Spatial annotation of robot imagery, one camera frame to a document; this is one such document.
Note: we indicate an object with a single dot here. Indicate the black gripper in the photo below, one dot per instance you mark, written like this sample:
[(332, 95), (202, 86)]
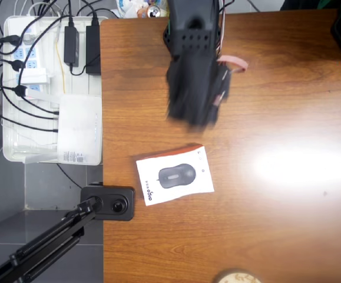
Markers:
[(194, 113)]

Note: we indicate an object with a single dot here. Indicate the orange white mouse box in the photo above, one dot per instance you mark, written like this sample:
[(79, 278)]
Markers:
[(174, 175)]

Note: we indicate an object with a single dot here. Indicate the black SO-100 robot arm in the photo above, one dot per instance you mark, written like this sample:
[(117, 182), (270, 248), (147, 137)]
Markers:
[(192, 32)]

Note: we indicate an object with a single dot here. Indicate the drink can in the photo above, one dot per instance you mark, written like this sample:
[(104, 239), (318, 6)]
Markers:
[(154, 11)]

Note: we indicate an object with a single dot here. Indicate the white router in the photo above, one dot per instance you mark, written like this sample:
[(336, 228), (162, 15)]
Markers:
[(79, 129)]

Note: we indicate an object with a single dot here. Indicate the black boom clamp base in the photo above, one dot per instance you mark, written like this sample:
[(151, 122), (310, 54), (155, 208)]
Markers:
[(117, 203)]

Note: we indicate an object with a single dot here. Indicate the large black power adapter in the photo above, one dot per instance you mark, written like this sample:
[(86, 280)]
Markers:
[(93, 50)]

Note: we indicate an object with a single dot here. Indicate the printed plastic bag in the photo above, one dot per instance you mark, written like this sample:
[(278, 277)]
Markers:
[(129, 7)]

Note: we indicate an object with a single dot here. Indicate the small black power adapter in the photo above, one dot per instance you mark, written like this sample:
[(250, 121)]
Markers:
[(71, 44)]

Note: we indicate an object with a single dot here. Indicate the white plastic tray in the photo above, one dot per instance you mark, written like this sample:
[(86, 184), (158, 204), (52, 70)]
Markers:
[(49, 85)]

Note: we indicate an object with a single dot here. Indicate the white charger plug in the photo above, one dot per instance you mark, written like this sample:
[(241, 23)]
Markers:
[(34, 75)]

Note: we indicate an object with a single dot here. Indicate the round wooden coaster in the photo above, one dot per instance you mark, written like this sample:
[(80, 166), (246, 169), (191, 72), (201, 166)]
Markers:
[(238, 277)]

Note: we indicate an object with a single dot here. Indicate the green table clamp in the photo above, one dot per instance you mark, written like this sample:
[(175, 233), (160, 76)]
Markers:
[(323, 3)]

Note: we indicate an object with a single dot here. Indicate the white power strip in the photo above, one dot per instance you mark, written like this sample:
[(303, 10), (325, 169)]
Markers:
[(26, 56)]

